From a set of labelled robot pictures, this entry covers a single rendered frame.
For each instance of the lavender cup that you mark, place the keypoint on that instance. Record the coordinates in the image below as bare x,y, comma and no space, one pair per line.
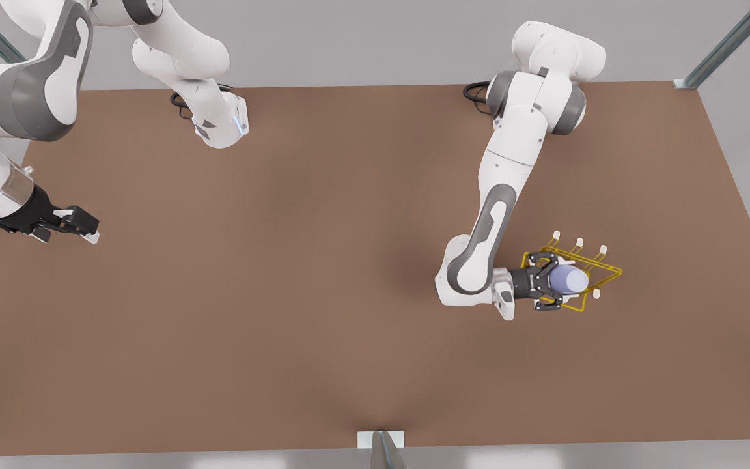
570,279

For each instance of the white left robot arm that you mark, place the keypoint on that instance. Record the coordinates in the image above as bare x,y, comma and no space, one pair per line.
518,137

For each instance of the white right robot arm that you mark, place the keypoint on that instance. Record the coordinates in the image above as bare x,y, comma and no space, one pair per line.
36,85

